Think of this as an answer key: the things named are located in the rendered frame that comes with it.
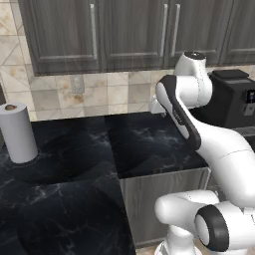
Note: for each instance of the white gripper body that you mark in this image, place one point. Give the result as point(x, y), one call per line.
point(156, 105)

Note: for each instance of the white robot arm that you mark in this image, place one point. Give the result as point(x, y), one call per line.
point(229, 159)

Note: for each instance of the black coffee machine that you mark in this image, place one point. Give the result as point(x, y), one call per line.
point(232, 99)

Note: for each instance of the grey wood cupboard door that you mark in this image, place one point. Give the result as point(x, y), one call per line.
point(202, 26)
point(244, 30)
point(132, 30)
point(59, 30)

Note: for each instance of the grey wood base cupboard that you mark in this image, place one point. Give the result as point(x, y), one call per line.
point(149, 202)

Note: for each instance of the white paper towel roll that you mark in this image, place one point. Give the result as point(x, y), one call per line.
point(18, 136)

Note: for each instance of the grey wall socket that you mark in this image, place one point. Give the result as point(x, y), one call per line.
point(77, 84)

